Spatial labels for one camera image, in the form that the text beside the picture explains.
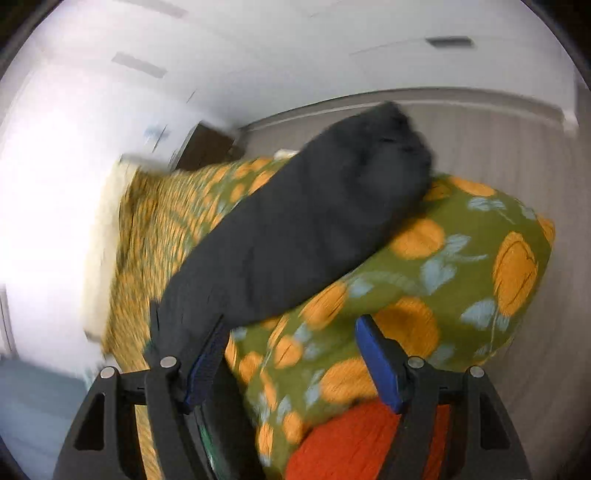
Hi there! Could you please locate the green orange floral blanket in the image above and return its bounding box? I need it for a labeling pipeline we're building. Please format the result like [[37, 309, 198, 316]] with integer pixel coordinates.
[[99, 157, 557, 480]]

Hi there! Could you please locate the orange red cloth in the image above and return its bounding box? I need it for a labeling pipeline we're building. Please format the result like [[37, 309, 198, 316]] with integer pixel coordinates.
[[285, 401, 451, 480]]

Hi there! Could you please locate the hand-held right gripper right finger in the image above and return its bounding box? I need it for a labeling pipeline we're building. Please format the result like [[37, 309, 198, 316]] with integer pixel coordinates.
[[355, 315, 532, 480]]

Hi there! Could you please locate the cream pillow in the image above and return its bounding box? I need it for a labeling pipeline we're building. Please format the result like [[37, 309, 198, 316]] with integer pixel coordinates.
[[82, 156, 139, 335]]

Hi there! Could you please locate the blue wall ornament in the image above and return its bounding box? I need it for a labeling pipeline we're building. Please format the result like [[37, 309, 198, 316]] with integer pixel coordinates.
[[142, 124, 170, 145]]

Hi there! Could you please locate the grey rectangular wall fixture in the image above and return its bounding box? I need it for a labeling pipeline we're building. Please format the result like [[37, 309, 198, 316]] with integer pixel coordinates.
[[112, 52, 167, 79], [425, 36, 475, 48]]

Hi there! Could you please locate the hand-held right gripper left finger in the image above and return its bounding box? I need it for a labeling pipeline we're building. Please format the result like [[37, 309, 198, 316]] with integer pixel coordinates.
[[53, 318, 229, 480]]

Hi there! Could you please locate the dark navy jacket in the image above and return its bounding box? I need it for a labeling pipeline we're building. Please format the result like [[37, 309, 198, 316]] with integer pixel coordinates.
[[143, 102, 435, 402]]

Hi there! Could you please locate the dark brown nightstand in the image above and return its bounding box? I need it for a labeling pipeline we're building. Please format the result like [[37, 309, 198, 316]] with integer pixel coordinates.
[[177, 121, 242, 171]]

